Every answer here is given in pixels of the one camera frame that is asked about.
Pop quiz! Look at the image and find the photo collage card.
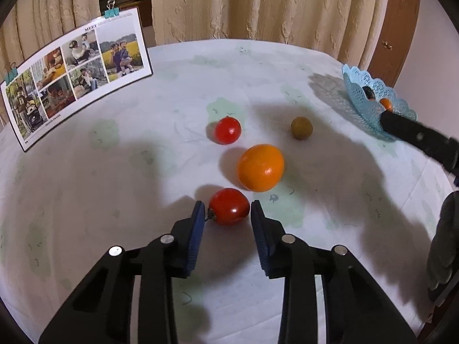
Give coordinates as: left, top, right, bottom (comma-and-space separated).
0, 6, 154, 153

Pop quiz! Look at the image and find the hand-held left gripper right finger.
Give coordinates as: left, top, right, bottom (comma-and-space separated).
250, 200, 418, 344

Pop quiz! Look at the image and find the round orange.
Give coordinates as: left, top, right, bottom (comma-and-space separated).
237, 144, 285, 192

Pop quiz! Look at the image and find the person's right hand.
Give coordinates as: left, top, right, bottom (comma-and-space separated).
427, 191, 459, 303

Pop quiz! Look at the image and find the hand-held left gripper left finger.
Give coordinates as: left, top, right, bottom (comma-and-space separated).
38, 201, 207, 344

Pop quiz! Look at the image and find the light blue lattice basket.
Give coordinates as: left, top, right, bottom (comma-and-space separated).
342, 64, 418, 141

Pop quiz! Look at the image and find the round yellow-green fruit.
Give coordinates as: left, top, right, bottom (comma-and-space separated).
291, 116, 313, 140

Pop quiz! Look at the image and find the teal binder clip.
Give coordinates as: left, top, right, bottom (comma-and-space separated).
104, 0, 120, 20
4, 62, 18, 85

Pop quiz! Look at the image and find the red tomato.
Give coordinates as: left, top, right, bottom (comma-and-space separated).
207, 187, 250, 226
215, 116, 242, 145

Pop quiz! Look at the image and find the brown wooden door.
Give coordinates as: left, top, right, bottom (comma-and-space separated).
367, 0, 421, 88

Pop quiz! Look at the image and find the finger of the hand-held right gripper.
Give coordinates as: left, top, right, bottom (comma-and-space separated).
380, 111, 459, 175

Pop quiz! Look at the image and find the beige curtain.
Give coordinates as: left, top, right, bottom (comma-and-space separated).
0, 0, 99, 79
151, 0, 390, 70

